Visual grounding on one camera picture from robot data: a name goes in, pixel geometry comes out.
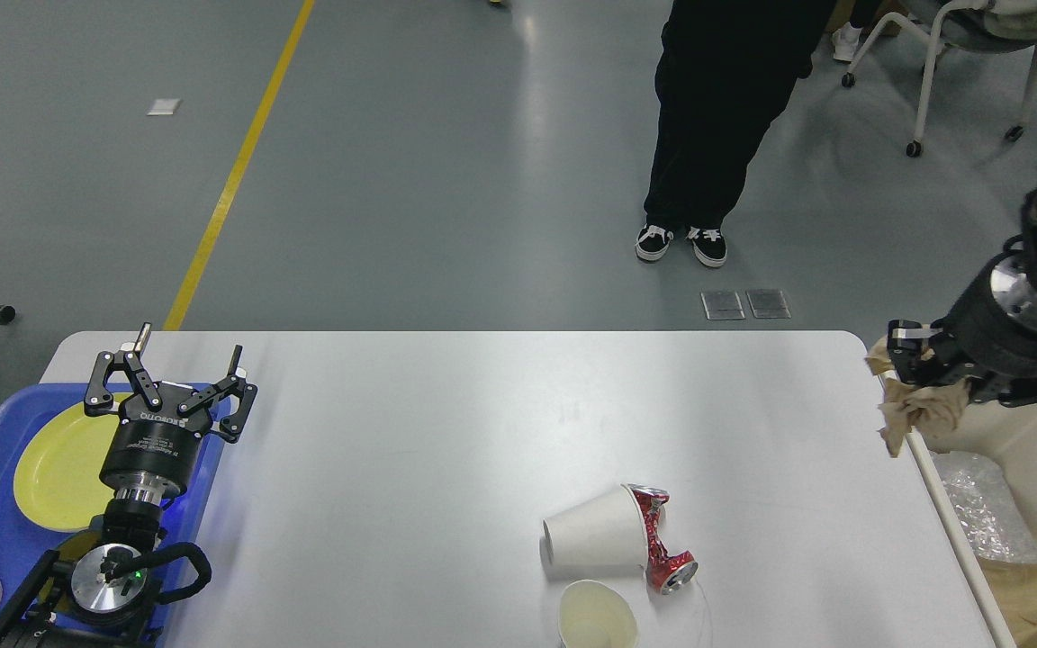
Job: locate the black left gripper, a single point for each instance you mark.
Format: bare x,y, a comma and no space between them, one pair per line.
157,441

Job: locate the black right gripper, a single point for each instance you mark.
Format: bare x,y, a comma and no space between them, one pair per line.
993,324

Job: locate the brown paper ball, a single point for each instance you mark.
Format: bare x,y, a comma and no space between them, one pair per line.
934,411

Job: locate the aluminium foil sheet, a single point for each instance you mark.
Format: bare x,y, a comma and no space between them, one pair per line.
986,509

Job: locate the yellow plate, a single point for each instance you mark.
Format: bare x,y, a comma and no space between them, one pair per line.
57,482

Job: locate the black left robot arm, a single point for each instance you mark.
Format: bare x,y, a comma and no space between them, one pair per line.
107,594

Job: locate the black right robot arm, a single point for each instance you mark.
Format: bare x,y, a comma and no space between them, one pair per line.
988,340

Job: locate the blue plastic tray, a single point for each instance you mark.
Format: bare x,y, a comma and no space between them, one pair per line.
22,543

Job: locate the right floor outlet plate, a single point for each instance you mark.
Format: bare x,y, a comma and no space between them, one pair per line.
768,304

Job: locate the floor outlet plate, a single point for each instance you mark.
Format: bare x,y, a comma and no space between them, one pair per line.
768,304
722,305

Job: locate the left floor outlet plate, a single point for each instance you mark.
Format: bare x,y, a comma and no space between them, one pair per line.
722,305

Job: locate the white paper scrap on floor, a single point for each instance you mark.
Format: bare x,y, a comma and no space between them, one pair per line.
164,107

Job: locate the office chair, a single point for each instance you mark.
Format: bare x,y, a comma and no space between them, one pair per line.
987,27

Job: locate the white sneakers person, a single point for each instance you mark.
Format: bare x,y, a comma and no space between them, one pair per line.
846,39

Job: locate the person in black trousers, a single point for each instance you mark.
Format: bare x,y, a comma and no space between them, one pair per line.
727,71

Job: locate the lying white paper cup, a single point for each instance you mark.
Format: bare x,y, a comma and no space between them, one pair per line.
605,531

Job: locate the upright white paper cup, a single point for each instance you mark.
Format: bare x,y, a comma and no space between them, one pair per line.
594,615

